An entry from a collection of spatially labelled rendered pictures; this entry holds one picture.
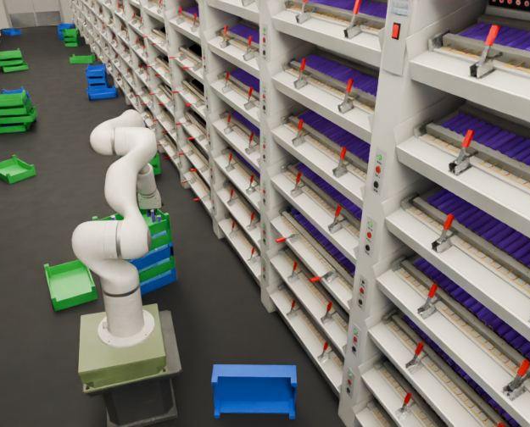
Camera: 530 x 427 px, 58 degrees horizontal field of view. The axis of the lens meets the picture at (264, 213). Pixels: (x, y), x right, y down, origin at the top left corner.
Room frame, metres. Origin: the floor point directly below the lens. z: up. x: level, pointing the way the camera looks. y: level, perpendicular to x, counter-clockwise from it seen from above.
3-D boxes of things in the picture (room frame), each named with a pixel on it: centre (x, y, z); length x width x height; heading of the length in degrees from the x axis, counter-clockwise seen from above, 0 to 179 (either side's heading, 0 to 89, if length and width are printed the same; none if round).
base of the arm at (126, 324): (1.22, 0.47, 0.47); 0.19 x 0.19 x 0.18
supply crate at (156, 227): (1.93, 0.64, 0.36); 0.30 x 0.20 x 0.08; 128
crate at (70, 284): (1.89, 0.98, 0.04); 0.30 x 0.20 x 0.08; 28
